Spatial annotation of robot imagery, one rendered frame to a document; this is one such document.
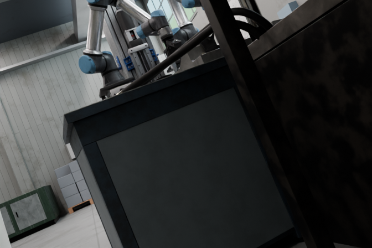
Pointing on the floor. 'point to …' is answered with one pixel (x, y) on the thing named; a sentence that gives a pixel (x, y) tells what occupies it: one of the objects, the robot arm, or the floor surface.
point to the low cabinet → (30, 213)
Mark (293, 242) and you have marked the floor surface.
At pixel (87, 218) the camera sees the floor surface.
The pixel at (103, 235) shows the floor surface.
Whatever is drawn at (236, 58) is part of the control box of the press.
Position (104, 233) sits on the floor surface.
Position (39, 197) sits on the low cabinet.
